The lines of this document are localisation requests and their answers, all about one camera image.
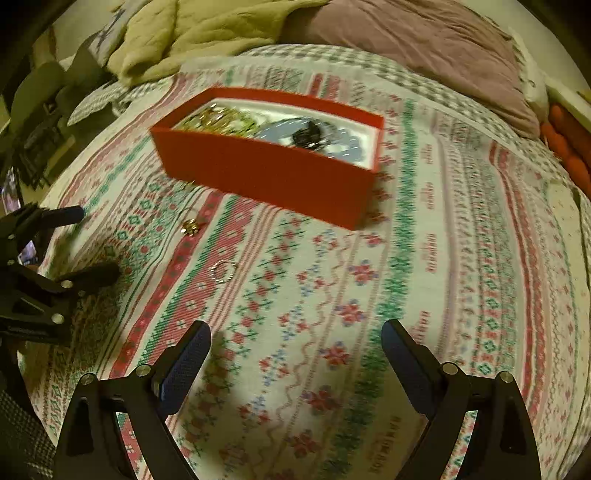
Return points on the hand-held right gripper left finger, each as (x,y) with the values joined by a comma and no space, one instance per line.
(184,369)

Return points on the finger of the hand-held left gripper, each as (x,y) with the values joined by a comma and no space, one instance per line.
(92,276)
(55,216)

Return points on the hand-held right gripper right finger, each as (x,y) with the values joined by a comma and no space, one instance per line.
(406,364)

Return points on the red jewelry box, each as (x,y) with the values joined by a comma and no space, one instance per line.
(277,180)

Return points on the patterned striped blanket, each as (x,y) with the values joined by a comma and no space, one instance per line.
(415,277)

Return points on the dark furniture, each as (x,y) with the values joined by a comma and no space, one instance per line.
(41,115)

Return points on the deer print pillow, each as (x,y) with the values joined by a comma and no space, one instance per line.
(108,27)

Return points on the cream and checked quilt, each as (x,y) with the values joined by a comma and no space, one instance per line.
(579,221)

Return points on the beige quilt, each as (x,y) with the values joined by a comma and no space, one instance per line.
(184,32)

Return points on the orange carrot plush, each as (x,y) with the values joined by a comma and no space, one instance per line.
(568,143)

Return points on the grey checked bedsheet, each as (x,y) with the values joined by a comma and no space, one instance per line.
(369,60)

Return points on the white cushion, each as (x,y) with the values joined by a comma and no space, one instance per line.
(572,97)

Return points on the purple pillow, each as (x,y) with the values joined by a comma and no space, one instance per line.
(415,46)

